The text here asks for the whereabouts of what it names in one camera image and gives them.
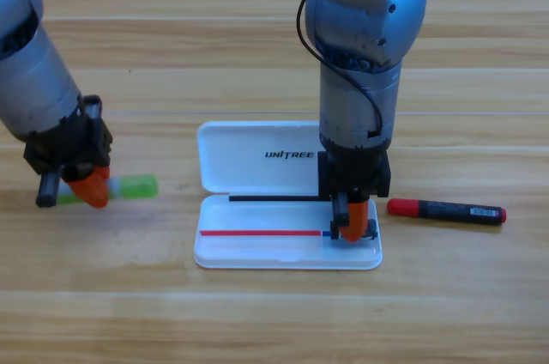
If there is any white Unitree pencil case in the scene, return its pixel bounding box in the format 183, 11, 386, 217
193, 120, 383, 271

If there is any red and black marker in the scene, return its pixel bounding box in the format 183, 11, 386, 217
386, 197, 508, 227

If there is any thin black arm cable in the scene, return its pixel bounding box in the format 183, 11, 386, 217
295, 0, 385, 136

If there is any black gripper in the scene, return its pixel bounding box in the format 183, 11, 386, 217
23, 95, 113, 209
317, 136, 392, 243

